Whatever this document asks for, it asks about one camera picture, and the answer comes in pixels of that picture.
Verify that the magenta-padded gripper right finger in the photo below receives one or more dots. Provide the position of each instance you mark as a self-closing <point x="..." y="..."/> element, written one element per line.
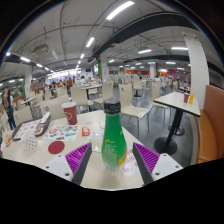
<point x="146" y="157"/>

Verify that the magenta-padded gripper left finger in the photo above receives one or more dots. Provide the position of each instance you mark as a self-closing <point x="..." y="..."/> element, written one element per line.
<point x="77" y="156"/>

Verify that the green drink bottle black cap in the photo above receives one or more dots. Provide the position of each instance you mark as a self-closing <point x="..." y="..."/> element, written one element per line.
<point x="113" y="140"/>

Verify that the white red printed leaflet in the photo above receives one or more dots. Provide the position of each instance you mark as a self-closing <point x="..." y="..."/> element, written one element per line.
<point x="130" y="163"/>

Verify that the flat round red coaster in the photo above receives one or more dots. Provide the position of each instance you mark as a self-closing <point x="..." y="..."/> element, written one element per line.
<point x="56" y="147"/>

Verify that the clear plastic bag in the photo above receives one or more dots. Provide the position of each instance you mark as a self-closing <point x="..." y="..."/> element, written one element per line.
<point x="96" y="141"/>

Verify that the red sauce packet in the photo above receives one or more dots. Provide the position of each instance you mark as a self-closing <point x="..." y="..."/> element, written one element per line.
<point x="86" y="131"/>

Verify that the small white tissue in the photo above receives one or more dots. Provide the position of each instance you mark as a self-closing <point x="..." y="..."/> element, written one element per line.
<point x="102" y="124"/>

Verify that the red paper cup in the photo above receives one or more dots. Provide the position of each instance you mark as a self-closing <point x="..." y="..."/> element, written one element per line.
<point x="70" y="115"/>

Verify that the white dotted mug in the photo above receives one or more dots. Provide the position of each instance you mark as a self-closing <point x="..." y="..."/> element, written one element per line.
<point x="29" y="142"/>

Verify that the white crumpled napkin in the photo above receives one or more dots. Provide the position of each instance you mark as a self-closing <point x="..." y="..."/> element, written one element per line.
<point x="44" y="118"/>

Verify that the beige chair with round hole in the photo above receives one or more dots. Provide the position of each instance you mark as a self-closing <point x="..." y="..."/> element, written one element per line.
<point x="53" y="108"/>
<point x="22" y="116"/>

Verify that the brown food tray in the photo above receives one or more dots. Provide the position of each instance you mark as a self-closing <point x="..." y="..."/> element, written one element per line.
<point x="25" y="128"/>

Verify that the group of beige chairs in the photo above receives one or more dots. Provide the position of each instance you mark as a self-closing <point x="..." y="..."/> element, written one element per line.
<point x="126" y="96"/>

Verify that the orange bench seat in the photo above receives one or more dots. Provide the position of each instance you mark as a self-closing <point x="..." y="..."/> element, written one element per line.
<point x="211" y="130"/>

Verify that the small red cup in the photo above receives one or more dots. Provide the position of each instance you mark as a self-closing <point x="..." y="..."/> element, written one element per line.
<point x="186" y="98"/>

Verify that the small yellow bottle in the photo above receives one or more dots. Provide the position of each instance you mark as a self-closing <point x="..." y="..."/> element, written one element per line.
<point x="191" y="98"/>

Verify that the person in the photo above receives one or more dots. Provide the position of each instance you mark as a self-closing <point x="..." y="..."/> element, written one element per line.
<point x="8" y="106"/>

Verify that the ceiling air conditioner unit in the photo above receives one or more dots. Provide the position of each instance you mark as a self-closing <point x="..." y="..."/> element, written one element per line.
<point x="40" y="49"/>

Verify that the group of ceiling lights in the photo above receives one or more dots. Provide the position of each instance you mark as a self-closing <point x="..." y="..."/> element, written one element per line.
<point x="120" y="10"/>

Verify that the white table black pedestal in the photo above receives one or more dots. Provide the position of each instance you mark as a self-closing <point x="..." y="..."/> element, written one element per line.
<point x="178" y="103"/>

